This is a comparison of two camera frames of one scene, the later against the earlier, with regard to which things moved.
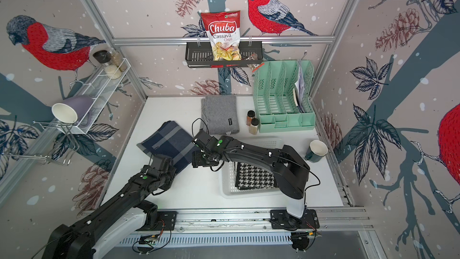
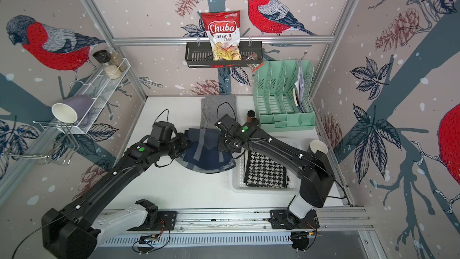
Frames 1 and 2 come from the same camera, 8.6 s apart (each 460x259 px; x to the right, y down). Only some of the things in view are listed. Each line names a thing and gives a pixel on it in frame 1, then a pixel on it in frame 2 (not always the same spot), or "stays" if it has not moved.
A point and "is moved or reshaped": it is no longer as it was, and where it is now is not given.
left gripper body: (166, 178) → (175, 146)
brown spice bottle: (251, 114) stays
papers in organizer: (299, 89) stays
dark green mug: (317, 149) stays
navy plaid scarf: (170, 139) is moved or reshaped
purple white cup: (72, 110) stays
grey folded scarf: (219, 114) stays
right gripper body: (202, 159) → (224, 144)
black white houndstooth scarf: (251, 177) stays
